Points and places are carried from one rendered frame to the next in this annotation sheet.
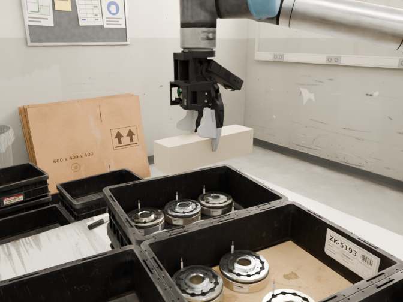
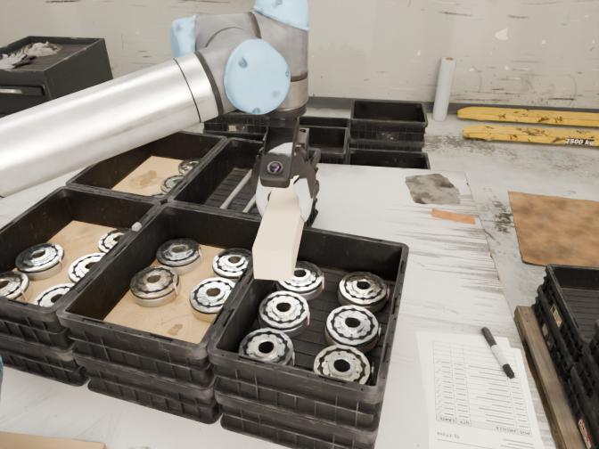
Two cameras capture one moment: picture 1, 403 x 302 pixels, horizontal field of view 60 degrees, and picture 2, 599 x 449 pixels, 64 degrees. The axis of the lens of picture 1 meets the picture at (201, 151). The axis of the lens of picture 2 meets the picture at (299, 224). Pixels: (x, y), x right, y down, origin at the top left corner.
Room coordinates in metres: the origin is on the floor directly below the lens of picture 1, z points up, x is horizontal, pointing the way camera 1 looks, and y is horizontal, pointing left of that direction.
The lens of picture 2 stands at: (1.27, -0.48, 1.55)
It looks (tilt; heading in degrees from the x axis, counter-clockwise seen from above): 35 degrees down; 135
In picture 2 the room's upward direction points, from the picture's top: straight up
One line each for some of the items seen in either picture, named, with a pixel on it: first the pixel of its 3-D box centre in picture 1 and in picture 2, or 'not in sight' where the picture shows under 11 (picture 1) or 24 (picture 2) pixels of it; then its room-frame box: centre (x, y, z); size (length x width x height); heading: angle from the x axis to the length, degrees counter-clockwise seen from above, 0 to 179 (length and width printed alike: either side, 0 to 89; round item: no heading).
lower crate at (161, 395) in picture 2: not in sight; (190, 320); (0.55, -0.12, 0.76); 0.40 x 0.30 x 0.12; 119
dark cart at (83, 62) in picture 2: not in sight; (61, 134); (-1.43, 0.31, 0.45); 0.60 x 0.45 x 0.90; 128
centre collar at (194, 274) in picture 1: (197, 280); (234, 260); (0.56, 0.01, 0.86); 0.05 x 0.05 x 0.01
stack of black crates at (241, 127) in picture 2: not in sight; (244, 141); (-0.77, 1.09, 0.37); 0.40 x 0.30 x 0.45; 38
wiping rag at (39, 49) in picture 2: not in sight; (40, 48); (-1.54, 0.37, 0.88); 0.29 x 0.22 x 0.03; 128
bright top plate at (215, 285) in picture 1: (197, 282); (234, 262); (0.56, 0.01, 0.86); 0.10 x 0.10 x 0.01
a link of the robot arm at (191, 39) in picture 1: (199, 39); (282, 89); (0.74, 0.00, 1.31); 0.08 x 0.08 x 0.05
